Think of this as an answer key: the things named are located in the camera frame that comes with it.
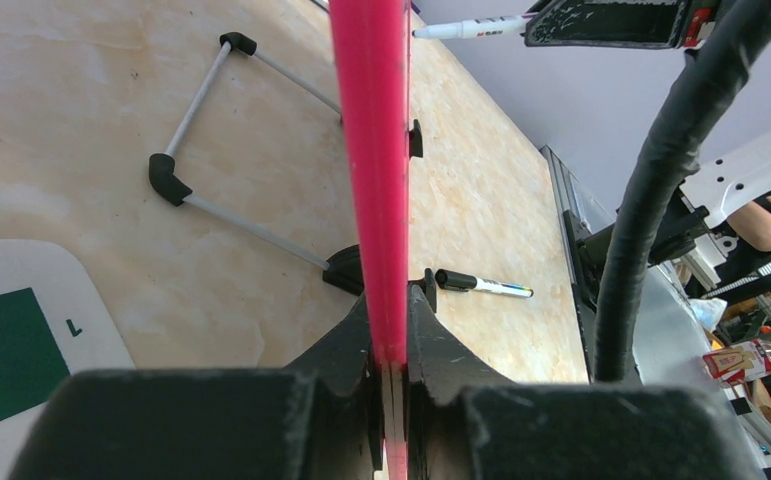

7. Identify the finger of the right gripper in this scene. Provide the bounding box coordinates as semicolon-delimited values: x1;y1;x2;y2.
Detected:
524;0;689;49

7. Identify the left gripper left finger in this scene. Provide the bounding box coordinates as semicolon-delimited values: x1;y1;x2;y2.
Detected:
285;296;383;479

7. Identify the black whiteboard stand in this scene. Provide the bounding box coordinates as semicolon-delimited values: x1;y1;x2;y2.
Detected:
148;31;438;314

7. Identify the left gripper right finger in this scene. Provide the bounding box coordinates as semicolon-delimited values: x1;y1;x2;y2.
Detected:
406;285;515;479

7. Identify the pink framed whiteboard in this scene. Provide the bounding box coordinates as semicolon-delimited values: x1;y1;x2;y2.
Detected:
329;1;410;479

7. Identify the black marker pen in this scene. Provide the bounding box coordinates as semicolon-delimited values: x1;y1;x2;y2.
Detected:
434;269;534;298

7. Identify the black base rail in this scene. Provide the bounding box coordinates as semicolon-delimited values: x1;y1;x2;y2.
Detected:
539;145;614;381

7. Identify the green white chess mat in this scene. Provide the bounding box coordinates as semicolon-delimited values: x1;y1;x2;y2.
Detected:
0;239;134;479

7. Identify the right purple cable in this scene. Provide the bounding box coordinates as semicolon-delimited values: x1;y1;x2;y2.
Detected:
593;0;771;384

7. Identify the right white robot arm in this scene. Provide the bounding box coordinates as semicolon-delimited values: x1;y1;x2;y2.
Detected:
523;1;771;231

